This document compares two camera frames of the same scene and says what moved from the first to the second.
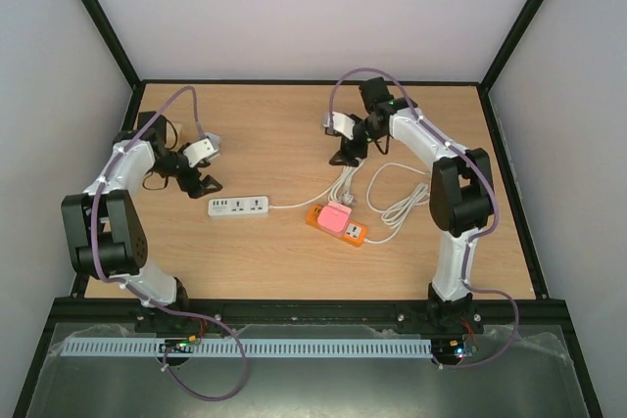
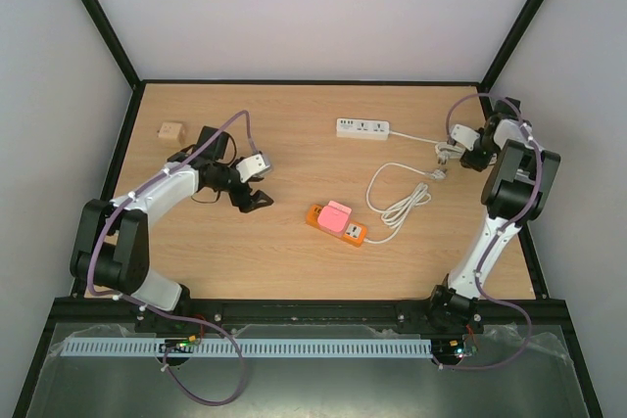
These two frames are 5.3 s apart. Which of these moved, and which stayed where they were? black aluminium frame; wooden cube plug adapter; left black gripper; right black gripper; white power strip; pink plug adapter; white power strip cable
Moved: left black gripper; white power strip cable; white power strip; right black gripper
Stayed: pink plug adapter; wooden cube plug adapter; black aluminium frame
